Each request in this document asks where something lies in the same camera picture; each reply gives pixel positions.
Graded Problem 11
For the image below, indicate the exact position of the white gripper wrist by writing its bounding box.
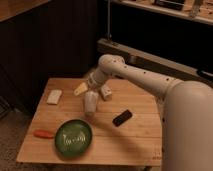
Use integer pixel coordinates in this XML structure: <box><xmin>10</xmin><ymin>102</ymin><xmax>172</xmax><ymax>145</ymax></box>
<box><xmin>74</xmin><ymin>71</ymin><xmax>112</xmax><ymax>100</ymax></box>

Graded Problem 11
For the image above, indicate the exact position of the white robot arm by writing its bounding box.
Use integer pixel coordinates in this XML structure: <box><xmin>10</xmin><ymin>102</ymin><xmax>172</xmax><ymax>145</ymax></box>
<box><xmin>74</xmin><ymin>54</ymin><xmax>213</xmax><ymax>171</ymax></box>

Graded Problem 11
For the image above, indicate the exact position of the green ceramic bowl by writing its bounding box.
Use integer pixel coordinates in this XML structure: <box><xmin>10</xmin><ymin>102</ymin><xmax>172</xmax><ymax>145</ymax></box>
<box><xmin>54</xmin><ymin>119</ymin><xmax>93</xmax><ymax>158</ymax></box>

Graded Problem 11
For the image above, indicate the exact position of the black rectangular object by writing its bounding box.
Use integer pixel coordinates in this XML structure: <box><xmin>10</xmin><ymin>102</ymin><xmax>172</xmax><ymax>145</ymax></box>
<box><xmin>113</xmin><ymin>110</ymin><xmax>132</xmax><ymax>127</ymax></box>

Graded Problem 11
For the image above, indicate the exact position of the wooden table board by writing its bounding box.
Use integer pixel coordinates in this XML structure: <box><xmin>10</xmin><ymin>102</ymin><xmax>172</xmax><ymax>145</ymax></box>
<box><xmin>17</xmin><ymin>78</ymin><xmax>161</xmax><ymax>166</ymax></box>

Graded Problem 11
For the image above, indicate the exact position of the grey metal beam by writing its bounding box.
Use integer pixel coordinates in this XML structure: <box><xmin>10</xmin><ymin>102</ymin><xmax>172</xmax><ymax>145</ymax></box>
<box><xmin>97</xmin><ymin>38</ymin><xmax>213</xmax><ymax>87</ymax></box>

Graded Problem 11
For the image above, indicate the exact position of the orange carrot toy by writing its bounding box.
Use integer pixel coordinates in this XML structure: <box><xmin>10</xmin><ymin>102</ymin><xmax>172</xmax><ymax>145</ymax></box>
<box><xmin>33</xmin><ymin>130</ymin><xmax>54</xmax><ymax>139</ymax></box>

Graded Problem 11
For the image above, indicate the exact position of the metal pole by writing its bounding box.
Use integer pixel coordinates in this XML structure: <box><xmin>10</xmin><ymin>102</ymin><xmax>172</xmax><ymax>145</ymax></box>
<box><xmin>107</xmin><ymin>0</ymin><xmax>111</xmax><ymax>41</ymax></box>

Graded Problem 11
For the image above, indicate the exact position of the wooden shelf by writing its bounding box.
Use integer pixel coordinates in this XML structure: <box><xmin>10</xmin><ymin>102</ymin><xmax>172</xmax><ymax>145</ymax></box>
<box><xmin>112</xmin><ymin>0</ymin><xmax>213</xmax><ymax>26</ymax></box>

